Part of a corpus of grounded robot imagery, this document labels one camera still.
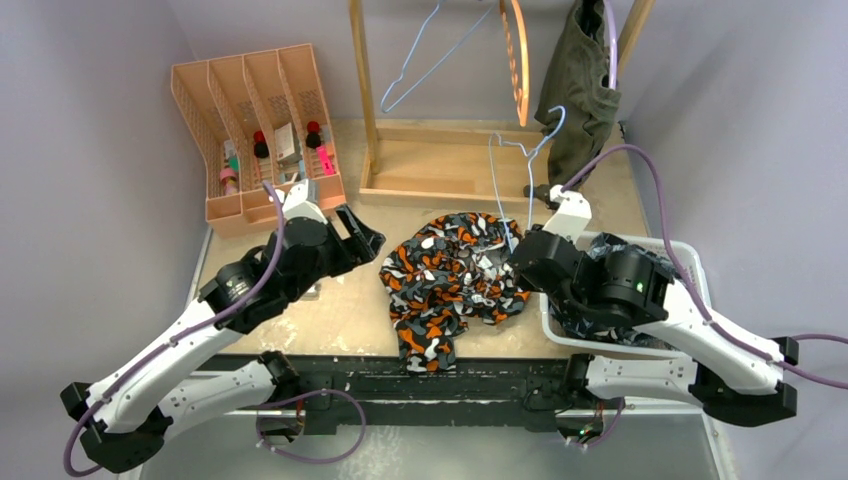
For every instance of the orange plastic file organizer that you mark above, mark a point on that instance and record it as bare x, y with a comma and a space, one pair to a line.
258, 117

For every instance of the white box in organizer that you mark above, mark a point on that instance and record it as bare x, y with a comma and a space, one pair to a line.
287, 145

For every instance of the red black item left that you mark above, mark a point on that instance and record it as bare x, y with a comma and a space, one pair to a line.
260, 146

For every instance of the grey leaf pattern shorts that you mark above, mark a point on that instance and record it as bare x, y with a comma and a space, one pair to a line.
619, 285

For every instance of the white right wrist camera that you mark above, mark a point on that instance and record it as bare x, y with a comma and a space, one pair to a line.
571, 216

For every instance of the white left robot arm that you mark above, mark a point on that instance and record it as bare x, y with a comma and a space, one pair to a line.
125, 419

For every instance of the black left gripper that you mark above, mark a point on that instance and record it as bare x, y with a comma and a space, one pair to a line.
362, 245

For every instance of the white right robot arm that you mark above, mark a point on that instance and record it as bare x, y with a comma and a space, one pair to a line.
733, 375

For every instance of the orange camouflage shorts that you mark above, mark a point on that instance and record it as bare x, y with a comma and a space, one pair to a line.
453, 269

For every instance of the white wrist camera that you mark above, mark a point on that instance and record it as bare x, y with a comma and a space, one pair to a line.
571, 216
300, 201

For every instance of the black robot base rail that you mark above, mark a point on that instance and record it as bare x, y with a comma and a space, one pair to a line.
533, 394

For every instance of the purple hanger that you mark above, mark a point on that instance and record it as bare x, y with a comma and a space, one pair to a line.
612, 38

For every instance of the pink tape roll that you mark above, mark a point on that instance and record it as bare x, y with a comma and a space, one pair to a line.
228, 178

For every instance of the white plastic laundry basket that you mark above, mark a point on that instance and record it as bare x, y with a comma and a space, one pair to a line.
692, 265

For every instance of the dark olive green shorts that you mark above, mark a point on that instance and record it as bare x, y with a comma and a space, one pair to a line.
577, 103

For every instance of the red black item right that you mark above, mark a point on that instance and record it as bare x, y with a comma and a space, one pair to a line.
313, 138

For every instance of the small white block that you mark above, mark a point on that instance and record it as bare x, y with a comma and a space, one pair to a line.
312, 293

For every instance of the wooden clothes rack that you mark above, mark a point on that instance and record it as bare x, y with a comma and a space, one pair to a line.
431, 164

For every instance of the pink marker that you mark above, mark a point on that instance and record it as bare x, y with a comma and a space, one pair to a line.
326, 163

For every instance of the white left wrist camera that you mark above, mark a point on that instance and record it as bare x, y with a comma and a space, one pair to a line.
300, 201

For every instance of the orange hanger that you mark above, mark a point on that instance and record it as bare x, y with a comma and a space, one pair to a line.
517, 49

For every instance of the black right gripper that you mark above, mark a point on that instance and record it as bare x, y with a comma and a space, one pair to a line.
538, 227

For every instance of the light blue hanger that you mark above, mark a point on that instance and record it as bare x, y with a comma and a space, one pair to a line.
417, 68

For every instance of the red black item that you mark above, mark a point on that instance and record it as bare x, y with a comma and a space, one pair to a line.
313, 138
260, 146

